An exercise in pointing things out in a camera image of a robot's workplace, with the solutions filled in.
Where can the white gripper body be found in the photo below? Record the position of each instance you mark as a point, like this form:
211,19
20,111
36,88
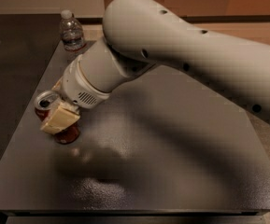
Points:
75,87

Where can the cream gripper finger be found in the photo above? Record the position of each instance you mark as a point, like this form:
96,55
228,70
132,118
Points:
57,85
61,116

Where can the red coca-cola can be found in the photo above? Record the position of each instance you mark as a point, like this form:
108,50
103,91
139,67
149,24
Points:
42,104

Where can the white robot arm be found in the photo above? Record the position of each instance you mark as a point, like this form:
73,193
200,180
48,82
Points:
139,34

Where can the clear plastic water bottle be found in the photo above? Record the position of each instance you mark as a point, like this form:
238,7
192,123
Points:
71,32

